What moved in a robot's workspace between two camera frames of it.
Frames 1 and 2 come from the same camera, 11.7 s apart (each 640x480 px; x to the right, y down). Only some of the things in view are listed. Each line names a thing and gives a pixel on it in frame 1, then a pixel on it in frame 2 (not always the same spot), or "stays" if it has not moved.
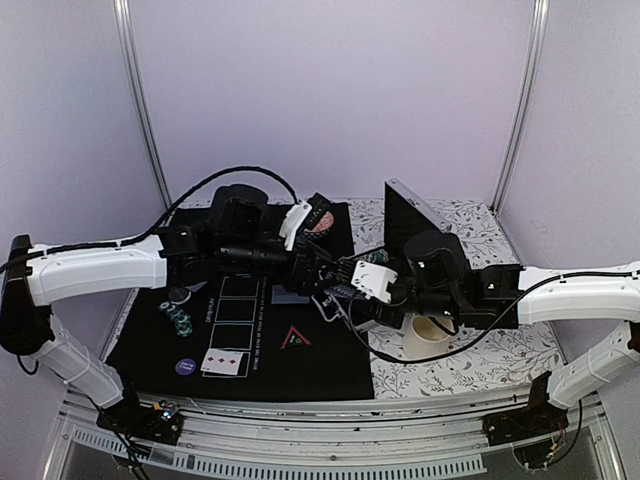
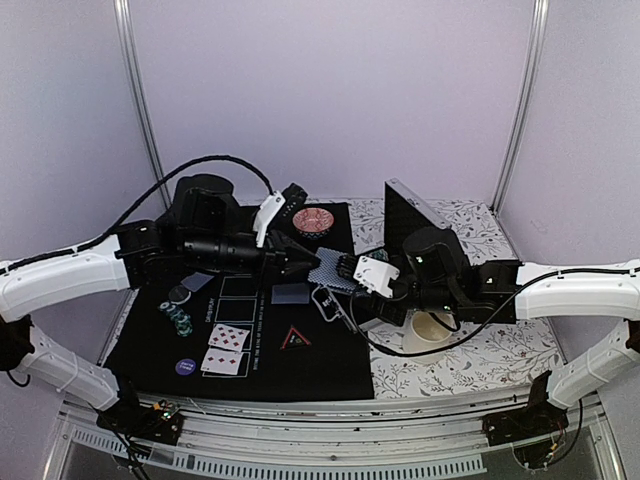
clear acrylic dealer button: x=178 y=295 stays
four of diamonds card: x=221 y=361 stays
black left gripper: x=312 y=268 → x=276 y=249
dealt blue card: x=284 y=296 stays
